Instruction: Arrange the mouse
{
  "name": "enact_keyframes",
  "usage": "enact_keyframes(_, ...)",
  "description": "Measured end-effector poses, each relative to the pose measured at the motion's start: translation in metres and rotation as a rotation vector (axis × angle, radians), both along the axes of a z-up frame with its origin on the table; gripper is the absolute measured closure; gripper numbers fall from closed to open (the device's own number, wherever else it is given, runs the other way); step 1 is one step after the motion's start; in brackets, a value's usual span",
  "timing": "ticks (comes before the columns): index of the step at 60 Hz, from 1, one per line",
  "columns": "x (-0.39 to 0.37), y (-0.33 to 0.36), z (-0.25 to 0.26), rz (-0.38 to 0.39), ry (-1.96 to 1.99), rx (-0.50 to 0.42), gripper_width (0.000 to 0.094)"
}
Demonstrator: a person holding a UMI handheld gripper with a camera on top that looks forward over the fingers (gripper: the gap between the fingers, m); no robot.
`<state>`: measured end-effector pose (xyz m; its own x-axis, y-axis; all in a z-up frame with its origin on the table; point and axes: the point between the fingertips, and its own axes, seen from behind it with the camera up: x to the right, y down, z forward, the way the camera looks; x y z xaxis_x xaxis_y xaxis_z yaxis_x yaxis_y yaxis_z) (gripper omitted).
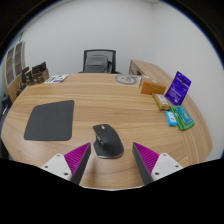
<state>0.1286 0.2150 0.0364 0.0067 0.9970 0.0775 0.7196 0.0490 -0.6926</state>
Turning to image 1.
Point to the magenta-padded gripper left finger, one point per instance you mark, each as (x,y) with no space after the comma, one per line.
(58,165)

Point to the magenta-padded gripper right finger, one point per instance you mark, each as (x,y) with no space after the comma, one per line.
(165,165)

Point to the black computer mouse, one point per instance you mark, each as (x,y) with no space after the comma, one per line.
(107,143)

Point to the dark grey mouse pad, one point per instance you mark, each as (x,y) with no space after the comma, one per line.
(50,120)

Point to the blue wipes pack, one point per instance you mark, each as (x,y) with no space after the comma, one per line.
(171,118)

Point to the green packet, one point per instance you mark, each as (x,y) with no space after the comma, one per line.
(184,117)

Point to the yellow-brown packet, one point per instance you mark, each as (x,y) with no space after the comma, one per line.
(161,101)

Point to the large black office chair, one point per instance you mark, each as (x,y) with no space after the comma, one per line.
(4,110)

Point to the purple card package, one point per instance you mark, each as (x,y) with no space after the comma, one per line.
(177,88)

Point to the orange-brown box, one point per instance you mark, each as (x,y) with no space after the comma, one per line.
(151,88)

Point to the white leaflet with coloured prints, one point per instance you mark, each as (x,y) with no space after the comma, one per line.
(56,79)

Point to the brown box with black top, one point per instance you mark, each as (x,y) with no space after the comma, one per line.
(40,74)

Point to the small black chair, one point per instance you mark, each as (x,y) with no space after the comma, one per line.
(24,78)

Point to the round grey printed sheet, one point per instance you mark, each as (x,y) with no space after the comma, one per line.
(126,80)

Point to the wooden side desk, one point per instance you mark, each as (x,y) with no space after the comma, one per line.
(150,68)

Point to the wooden shelf unit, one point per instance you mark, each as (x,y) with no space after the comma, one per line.
(13,66)

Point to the grey mesh office chair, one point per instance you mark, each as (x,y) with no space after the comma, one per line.
(98,63)

